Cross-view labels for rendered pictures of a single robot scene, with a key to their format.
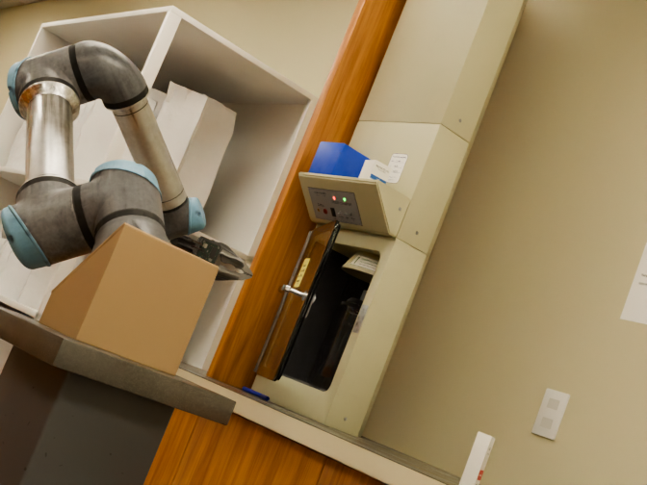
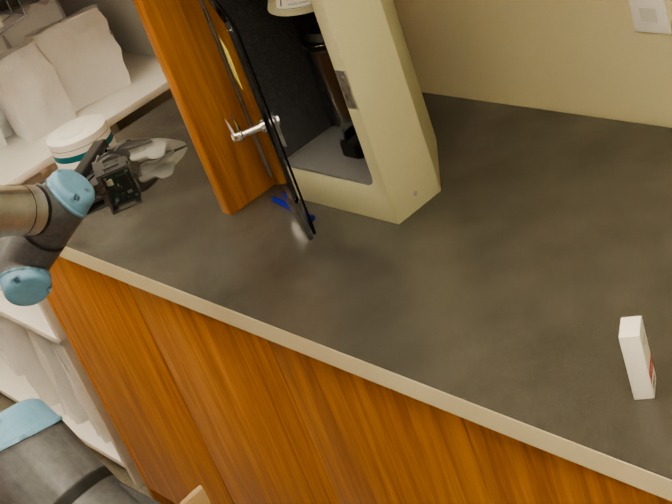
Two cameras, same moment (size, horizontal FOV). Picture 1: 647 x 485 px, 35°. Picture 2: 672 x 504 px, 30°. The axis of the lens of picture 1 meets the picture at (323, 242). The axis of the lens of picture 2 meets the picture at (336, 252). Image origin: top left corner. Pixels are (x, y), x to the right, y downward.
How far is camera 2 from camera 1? 1.15 m
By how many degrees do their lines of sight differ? 38
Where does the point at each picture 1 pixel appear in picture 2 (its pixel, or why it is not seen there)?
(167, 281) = not seen: outside the picture
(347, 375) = (382, 159)
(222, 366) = (231, 193)
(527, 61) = not seen: outside the picture
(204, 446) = (302, 375)
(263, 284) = (194, 78)
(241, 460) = (356, 393)
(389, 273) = (337, 13)
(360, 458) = (500, 423)
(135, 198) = (39, 489)
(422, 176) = not seen: outside the picture
